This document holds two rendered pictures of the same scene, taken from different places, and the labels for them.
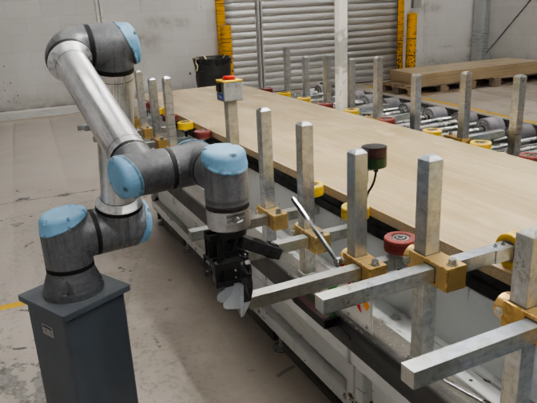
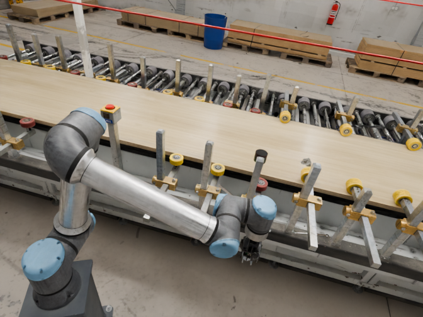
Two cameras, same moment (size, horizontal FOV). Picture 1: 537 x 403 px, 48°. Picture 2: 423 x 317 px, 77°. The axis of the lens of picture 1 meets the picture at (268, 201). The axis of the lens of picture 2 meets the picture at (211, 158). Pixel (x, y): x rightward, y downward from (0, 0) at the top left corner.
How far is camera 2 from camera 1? 1.28 m
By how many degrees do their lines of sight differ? 51
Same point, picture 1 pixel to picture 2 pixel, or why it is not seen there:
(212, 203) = (264, 231)
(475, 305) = (283, 195)
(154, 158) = (236, 227)
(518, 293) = (358, 209)
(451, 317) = not seen: hidden behind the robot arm
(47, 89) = not seen: outside the picture
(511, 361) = (347, 226)
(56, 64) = (82, 177)
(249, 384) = (128, 250)
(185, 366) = not seen: hidden behind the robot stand
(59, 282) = (60, 295)
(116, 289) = (89, 268)
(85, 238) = (70, 258)
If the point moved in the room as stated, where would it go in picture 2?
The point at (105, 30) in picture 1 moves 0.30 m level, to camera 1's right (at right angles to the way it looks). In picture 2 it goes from (87, 125) to (161, 99)
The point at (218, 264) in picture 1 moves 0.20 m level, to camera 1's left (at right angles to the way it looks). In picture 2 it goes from (255, 252) to (225, 289)
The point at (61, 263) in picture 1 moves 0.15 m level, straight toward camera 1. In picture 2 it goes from (60, 285) to (91, 298)
